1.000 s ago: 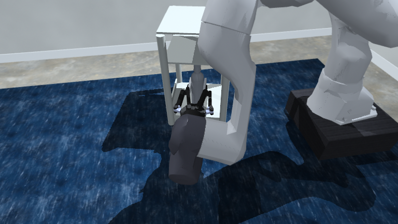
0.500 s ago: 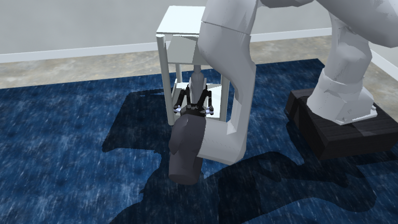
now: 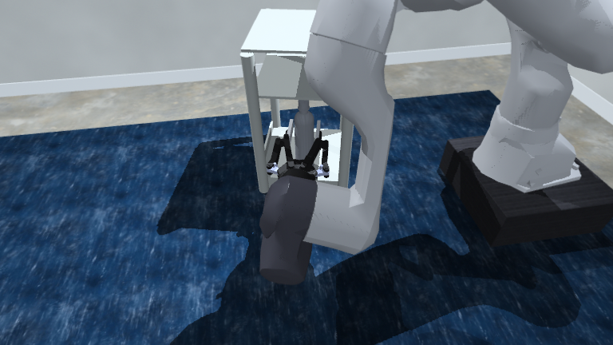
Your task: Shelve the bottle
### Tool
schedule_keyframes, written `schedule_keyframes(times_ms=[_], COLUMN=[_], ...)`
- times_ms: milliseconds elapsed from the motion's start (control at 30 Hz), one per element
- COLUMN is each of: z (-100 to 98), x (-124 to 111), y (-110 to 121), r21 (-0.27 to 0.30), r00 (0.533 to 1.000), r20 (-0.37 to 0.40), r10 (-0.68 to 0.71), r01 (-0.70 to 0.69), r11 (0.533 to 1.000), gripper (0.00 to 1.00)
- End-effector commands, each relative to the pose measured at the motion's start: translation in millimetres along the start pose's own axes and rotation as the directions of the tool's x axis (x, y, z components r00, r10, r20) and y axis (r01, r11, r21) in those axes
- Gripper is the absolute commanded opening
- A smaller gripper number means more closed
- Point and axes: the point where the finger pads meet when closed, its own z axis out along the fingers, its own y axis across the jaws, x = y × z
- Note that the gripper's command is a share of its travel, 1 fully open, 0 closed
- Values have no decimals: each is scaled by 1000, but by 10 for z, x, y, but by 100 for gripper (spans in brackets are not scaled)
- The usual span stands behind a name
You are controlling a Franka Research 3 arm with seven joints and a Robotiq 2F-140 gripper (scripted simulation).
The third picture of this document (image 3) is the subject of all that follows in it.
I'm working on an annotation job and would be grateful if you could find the white open shelving unit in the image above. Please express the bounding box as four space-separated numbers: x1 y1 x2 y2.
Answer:
240 9 354 193

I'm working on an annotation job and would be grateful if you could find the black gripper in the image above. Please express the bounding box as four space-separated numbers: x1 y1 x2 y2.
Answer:
267 119 330 180

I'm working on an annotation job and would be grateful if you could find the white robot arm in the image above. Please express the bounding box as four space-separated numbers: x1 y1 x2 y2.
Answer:
259 0 613 285

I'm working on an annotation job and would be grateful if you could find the grey bottle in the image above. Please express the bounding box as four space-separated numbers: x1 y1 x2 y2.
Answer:
294 100 314 160

